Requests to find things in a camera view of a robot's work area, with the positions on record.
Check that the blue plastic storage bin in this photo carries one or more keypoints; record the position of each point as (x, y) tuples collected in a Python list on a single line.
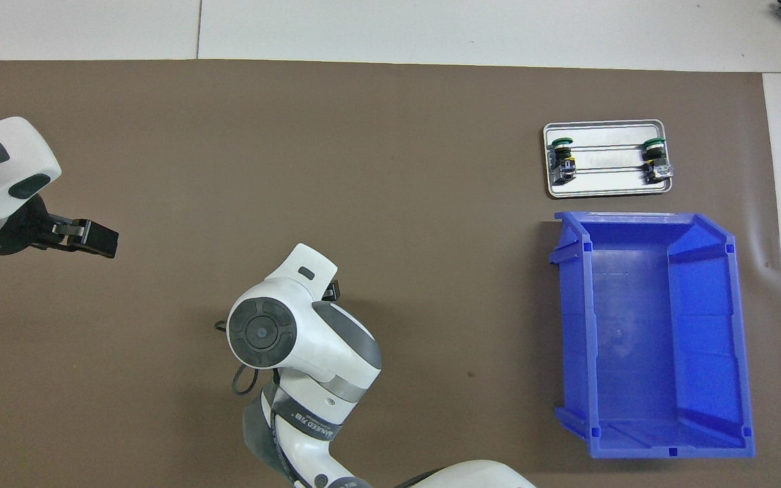
[(634, 339)]

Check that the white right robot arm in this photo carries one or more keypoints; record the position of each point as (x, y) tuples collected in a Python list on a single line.
[(309, 339)]

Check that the silver metal tray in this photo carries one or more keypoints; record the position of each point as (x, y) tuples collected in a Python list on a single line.
[(607, 135)]

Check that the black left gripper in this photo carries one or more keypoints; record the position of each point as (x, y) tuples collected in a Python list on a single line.
[(24, 230)]

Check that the brown table mat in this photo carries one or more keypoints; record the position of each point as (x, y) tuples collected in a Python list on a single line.
[(431, 169)]

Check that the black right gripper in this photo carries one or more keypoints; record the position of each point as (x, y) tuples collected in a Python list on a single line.
[(331, 291)]

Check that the green push button switch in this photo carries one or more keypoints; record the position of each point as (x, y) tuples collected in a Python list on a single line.
[(655, 159), (563, 166)]

